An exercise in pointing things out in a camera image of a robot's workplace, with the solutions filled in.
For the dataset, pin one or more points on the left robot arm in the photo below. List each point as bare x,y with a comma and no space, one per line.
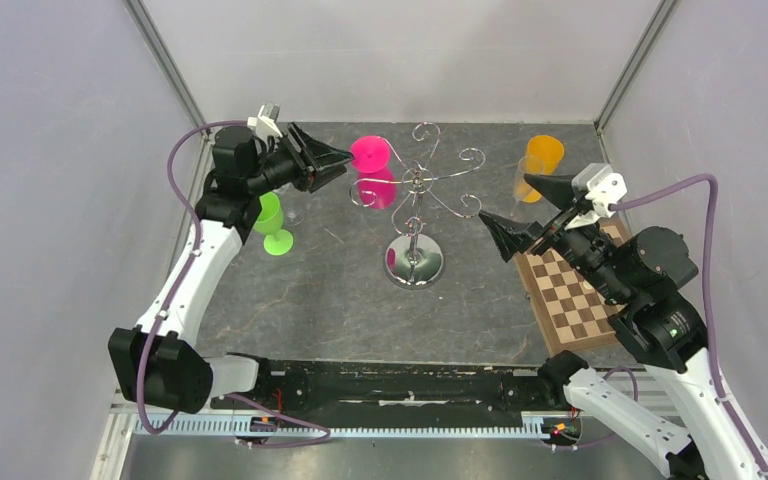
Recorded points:
156,362

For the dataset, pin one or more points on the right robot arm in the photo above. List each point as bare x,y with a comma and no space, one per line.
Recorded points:
672,339

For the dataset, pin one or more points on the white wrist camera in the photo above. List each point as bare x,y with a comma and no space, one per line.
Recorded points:
264,124
596,188

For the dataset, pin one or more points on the wooden chessboard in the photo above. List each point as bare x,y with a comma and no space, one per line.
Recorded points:
572,315

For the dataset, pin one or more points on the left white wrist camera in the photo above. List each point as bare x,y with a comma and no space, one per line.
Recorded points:
264,124

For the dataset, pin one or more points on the orange wine glass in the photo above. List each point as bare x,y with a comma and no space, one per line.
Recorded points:
542,156

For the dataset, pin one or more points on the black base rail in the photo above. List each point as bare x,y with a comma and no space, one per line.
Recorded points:
342,394

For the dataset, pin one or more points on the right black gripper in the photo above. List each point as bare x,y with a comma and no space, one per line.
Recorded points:
510,235

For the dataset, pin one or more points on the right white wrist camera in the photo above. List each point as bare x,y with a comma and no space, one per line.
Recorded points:
596,188

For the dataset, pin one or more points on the pink wine glass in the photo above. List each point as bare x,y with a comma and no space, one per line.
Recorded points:
375,186

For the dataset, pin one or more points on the chrome wine glass rack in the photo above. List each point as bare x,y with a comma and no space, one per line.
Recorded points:
414,260

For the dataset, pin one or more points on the clear wine glass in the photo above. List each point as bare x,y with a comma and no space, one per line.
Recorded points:
293,212

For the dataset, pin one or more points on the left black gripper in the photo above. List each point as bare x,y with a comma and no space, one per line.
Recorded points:
325,161

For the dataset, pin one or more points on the green wine glass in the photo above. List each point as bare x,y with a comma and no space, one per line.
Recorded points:
269,223

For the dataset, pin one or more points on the white slotted cable duct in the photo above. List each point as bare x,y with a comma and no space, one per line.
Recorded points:
248,426

